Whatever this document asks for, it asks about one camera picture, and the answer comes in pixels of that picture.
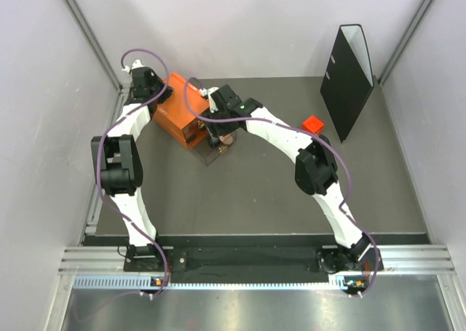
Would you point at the orange drawer box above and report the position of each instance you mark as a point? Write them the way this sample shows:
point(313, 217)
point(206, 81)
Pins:
point(176, 119)

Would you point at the black file holder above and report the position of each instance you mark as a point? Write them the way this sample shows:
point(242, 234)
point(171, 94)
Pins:
point(348, 79)

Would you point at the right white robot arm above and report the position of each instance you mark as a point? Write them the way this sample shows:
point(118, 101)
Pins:
point(315, 169)

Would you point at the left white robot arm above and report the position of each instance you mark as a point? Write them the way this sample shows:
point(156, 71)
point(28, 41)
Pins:
point(119, 171)

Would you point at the aluminium front rail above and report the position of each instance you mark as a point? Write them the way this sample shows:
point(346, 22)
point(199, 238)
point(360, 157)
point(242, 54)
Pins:
point(394, 259)

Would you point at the clear drawer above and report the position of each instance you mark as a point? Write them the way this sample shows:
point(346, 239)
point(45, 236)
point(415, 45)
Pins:
point(207, 155)

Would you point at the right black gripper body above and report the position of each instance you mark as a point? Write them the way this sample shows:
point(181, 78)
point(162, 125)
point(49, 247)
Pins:
point(218, 129)

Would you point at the small red cube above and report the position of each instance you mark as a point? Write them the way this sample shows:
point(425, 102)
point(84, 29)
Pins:
point(313, 125)

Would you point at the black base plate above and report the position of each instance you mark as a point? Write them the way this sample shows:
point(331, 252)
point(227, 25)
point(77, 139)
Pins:
point(224, 260)

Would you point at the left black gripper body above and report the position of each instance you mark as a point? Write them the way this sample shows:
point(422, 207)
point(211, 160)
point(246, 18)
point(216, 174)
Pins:
point(160, 90)

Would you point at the white slotted cable duct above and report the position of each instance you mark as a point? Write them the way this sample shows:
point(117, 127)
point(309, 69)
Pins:
point(152, 283)

